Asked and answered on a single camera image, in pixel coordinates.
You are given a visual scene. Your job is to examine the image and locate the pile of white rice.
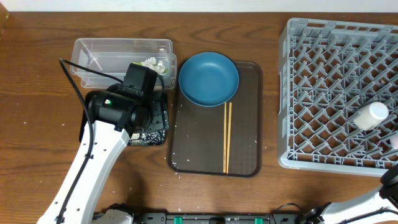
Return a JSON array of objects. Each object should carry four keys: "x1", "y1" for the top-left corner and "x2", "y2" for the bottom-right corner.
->
[{"x1": 128, "y1": 131, "x2": 166, "y2": 146}]

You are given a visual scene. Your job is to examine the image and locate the white cup green inside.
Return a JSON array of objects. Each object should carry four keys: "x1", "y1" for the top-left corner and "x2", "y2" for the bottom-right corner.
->
[{"x1": 354, "y1": 102, "x2": 389, "y2": 131}]

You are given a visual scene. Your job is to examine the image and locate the white cup pink inside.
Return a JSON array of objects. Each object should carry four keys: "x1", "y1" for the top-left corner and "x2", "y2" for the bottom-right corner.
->
[{"x1": 389, "y1": 134, "x2": 398, "y2": 149}]

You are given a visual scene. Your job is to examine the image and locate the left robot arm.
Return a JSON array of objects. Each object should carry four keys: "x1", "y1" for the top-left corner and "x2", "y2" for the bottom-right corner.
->
[{"x1": 39, "y1": 91, "x2": 169, "y2": 223}]

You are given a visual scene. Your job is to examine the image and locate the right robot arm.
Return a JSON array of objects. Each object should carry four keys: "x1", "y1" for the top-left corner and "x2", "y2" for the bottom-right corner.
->
[{"x1": 295, "y1": 166, "x2": 397, "y2": 224}]

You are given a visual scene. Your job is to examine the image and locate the grey plastic dishwasher rack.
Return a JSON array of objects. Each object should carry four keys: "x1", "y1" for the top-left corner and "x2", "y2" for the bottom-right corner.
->
[{"x1": 277, "y1": 18, "x2": 397, "y2": 177}]

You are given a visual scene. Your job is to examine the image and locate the black plastic tray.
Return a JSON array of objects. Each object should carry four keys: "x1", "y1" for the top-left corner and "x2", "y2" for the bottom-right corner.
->
[{"x1": 80, "y1": 90, "x2": 169, "y2": 146}]

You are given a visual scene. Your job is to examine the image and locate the dark brown serving tray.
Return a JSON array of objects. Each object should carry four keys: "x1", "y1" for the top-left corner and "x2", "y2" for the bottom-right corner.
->
[{"x1": 167, "y1": 61, "x2": 262, "y2": 177}]

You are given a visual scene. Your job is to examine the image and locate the dark blue plate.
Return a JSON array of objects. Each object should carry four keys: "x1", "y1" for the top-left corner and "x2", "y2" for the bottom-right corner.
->
[{"x1": 178, "y1": 52, "x2": 239, "y2": 107}]

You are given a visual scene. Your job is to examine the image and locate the left wooden chopstick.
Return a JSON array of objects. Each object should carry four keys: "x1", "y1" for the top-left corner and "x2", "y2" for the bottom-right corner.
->
[{"x1": 223, "y1": 103, "x2": 227, "y2": 174}]

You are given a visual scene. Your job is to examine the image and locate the wooden chopstick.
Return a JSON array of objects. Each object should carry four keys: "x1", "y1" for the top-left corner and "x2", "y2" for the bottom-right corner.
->
[
  {"x1": 223, "y1": 103, "x2": 227, "y2": 174},
  {"x1": 226, "y1": 102, "x2": 233, "y2": 174}
]

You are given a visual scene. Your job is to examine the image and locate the right wooden chopstick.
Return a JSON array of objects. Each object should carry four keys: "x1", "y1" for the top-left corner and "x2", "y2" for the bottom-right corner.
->
[{"x1": 226, "y1": 102, "x2": 233, "y2": 174}]

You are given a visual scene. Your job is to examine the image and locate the clear plastic bin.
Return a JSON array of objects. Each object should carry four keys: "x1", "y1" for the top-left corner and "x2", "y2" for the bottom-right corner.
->
[{"x1": 71, "y1": 38, "x2": 177, "y2": 90}]

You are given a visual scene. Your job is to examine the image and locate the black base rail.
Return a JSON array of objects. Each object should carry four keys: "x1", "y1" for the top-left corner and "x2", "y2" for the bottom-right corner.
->
[{"x1": 132, "y1": 213, "x2": 297, "y2": 224}]

